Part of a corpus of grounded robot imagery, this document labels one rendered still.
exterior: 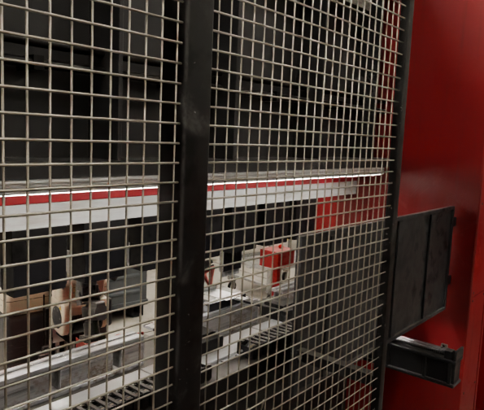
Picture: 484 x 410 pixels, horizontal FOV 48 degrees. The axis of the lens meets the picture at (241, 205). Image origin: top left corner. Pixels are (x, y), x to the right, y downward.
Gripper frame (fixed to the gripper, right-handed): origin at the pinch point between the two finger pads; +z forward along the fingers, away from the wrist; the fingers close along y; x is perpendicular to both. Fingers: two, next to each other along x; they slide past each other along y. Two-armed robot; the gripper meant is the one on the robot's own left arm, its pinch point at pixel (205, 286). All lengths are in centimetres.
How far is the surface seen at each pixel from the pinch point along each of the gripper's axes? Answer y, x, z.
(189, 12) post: -98, -112, -22
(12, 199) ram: -83, -32, -28
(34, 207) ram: -78, -31, -26
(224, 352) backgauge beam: -36, -36, 23
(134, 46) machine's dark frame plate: -53, -56, -60
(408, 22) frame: -33, -117, -32
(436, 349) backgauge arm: 44, -57, 48
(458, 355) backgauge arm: 45, -64, 52
